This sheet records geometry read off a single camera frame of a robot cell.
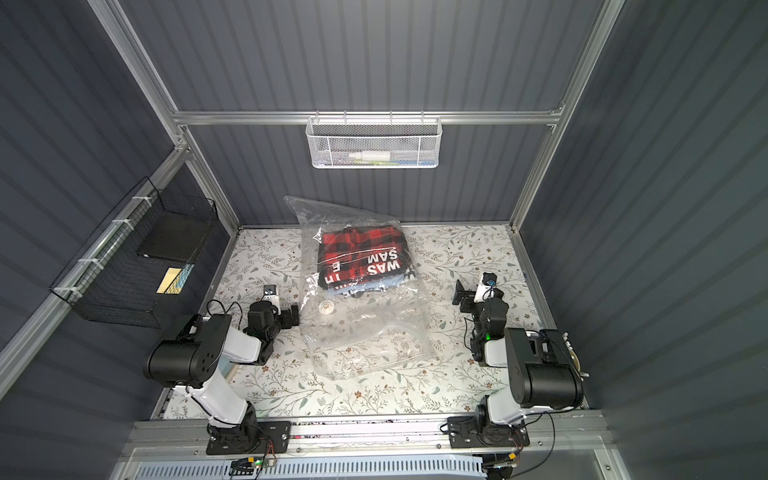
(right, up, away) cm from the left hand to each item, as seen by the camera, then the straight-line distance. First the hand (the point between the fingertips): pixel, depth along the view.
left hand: (282, 304), depth 97 cm
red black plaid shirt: (+24, +16, +2) cm, 29 cm away
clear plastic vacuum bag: (+26, -1, +2) cm, 26 cm away
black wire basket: (-28, +14, -24) cm, 39 cm away
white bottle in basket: (+30, +48, -3) cm, 57 cm away
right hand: (+61, +8, -7) cm, 62 cm away
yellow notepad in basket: (-13, +10, -32) cm, 36 cm away
